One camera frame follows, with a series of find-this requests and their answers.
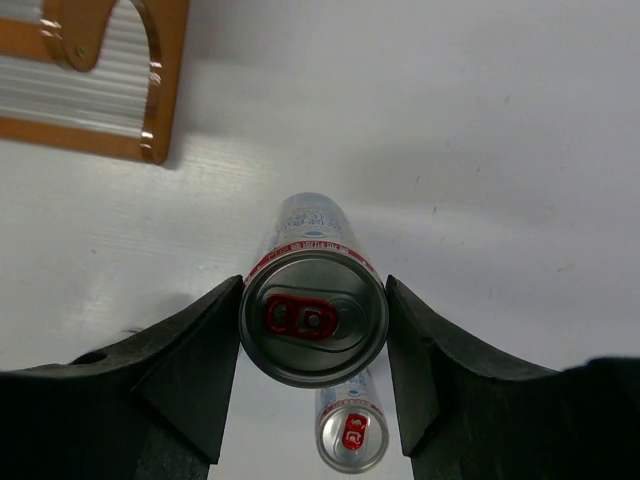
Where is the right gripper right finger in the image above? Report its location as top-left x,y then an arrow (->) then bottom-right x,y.
386,277 -> 639,479

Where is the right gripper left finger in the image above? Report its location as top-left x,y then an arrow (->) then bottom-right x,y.
1,276 -> 243,479

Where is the energy drink can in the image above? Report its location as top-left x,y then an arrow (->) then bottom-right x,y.
238,192 -> 389,389
315,369 -> 390,474

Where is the wooden two-tier shelf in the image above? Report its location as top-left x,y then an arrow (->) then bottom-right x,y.
1,0 -> 190,165

